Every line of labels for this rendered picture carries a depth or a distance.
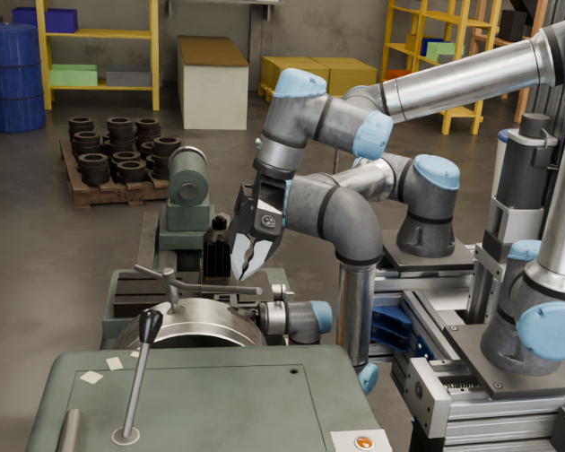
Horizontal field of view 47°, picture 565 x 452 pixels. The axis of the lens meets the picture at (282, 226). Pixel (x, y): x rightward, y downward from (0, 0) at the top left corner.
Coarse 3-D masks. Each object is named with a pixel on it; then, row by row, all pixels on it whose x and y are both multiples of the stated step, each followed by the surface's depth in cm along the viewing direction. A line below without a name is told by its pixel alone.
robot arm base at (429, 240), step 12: (408, 216) 168; (420, 216) 164; (408, 228) 167; (420, 228) 165; (432, 228) 164; (444, 228) 165; (396, 240) 172; (408, 240) 167; (420, 240) 166; (432, 240) 164; (444, 240) 165; (408, 252) 167; (420, 252) 166; (432, 252) 165; (444, 252) 166
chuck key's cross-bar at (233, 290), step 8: (144, 272) 121; (152, 272) 120; (160, 280) 119; (176, 280) 116; (184, 288) 114; (192, 288) 113; (200, 288) 111; (208, 288) 109; (216, 288) 108; (224, 288) 106; (232, 288) 105; (240, 288) 103; (248, 288) 102; (256, 288) 101
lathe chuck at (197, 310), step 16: (160, 304) 124; (192, 304) 123; (208, 304) 123; (224, 304) 126; (176, 320) 117; (192, 320) 117; (208, 320) 118; (224, 320) 120; (240, 320) 124; (128, 336) 120; (256, 336) 124
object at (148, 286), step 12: (120, 276) 187; (132, 276) 187; (144, 276) 188; (180, 276) 189; (192, 276) 190; (252, 276) 192; (264, 276) 192; (120, 288) 181; (132, 288) 181; (144, 288) 182; (156, 288) 182; (264, 288) 186; (120, 300) 175; (132, 300) 175; (144, 300) 175; (156, 300) 176; (240, 300) 178; (252, 300) 179; (264, 300) 179; (120, 312) 174; (132, 312) 175
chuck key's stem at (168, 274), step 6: (162, 270) 117; (168, 270) 117; (162, 276) 117; (168, 276) 116; (174, 276) 117; (168, 282) 117; (168, 288) 117; (174, 288) 118; (168, 294) 118; (174, 294) 118; (168, 300) 119; (174, 300) 118; (174, 306) 119; (174, 312) 120
